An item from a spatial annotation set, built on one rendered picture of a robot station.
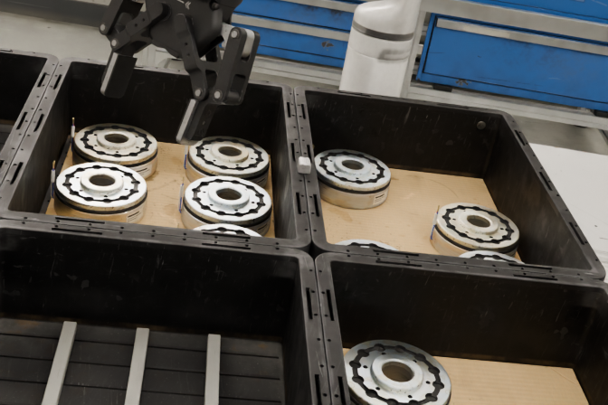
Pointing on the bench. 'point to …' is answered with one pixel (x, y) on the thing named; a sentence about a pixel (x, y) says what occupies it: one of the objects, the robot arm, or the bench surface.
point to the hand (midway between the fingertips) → (148, 113)
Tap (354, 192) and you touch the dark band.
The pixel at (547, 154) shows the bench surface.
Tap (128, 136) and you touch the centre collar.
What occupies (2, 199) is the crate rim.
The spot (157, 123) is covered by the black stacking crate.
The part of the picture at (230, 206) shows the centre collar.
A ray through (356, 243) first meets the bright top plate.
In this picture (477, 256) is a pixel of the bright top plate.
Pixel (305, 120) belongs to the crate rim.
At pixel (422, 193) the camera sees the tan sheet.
